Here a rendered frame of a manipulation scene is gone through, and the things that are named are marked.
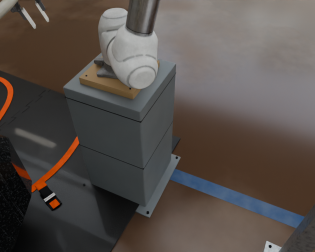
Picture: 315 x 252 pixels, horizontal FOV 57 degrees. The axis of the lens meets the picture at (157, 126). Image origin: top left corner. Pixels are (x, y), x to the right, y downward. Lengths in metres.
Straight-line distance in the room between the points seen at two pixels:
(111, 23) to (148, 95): 0.33
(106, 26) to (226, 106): 1.52
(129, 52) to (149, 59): 0.08
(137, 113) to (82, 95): 0.28
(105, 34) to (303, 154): 1.64
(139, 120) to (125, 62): 0.30
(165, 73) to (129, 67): 0.40
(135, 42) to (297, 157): 1.58
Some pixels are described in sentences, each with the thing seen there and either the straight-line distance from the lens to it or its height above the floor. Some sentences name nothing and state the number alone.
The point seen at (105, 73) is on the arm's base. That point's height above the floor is 0.85.
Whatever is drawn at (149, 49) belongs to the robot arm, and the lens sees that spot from 1.06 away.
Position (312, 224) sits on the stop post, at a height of 0.53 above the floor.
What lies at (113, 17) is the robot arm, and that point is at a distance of 1.22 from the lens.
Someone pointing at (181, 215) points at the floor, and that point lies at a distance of 1.83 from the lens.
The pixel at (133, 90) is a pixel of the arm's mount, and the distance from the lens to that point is 1.26.
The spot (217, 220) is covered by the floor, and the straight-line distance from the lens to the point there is 1.84.
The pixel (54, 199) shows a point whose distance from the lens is 1.95.
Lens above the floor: 1.62
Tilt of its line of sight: 46 degrees down
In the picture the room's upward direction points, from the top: straight up
